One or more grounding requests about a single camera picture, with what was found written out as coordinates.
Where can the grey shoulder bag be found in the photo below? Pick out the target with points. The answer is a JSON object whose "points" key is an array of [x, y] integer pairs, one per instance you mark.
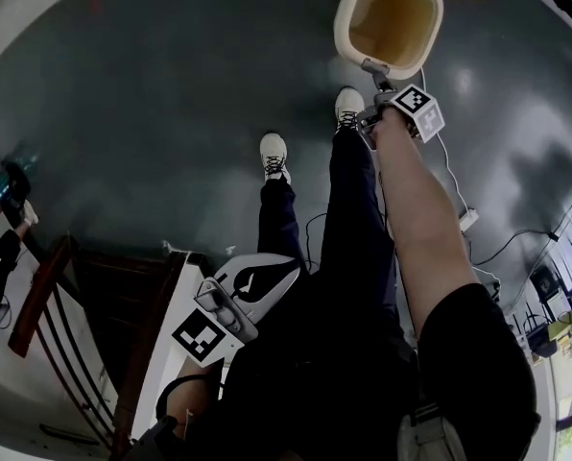
{"points": [[427, 437]]}

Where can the person's right white shoe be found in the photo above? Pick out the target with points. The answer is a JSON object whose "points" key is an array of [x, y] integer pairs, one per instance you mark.
{"points": [[349, 106]]}

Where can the person's black shirt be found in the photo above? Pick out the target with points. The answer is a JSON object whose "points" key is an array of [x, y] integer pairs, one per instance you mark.
{"points": [[339, 377]]}

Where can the white power strip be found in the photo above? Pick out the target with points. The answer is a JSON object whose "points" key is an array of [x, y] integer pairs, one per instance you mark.
{"points": [[469, 220]]}

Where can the red teal bag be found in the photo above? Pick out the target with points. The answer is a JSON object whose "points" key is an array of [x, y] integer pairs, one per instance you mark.
{"points": [[5, 185]]}

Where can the dark wooden chair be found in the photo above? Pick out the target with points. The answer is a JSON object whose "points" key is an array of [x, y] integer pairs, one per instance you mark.
{"points": [[99, 305]]}

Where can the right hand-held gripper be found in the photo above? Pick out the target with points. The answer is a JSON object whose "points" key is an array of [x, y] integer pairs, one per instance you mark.
{"points": [[420, 111]]}

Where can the person's left white shoe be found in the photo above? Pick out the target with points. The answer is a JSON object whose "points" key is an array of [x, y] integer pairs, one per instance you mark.
{"points": [[274, 154]]}

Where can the person's white shoe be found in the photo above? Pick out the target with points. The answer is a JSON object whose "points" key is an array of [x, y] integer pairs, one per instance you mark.
{"points": [[274, 154], [349, 106]]}

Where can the person's black trousers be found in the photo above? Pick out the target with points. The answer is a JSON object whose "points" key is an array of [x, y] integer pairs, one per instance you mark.
{"points": [[358, 219]]}

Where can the yellow table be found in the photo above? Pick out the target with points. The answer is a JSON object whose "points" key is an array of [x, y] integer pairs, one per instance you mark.
{"points": [[571, 315]]}

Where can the white plastic trash bin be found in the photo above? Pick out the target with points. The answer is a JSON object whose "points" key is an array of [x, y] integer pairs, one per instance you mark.
{"points": [[391, 22]]}

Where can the person's left forearm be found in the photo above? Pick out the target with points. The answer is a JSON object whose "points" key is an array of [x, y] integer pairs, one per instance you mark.
{"points": [[190, 401]]}

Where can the person's right forearm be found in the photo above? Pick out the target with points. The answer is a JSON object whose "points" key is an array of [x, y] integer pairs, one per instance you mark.
{"points": [[415, 190]]}

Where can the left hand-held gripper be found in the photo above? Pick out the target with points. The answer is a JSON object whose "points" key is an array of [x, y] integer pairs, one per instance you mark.
{"points": [[202, 336]]}

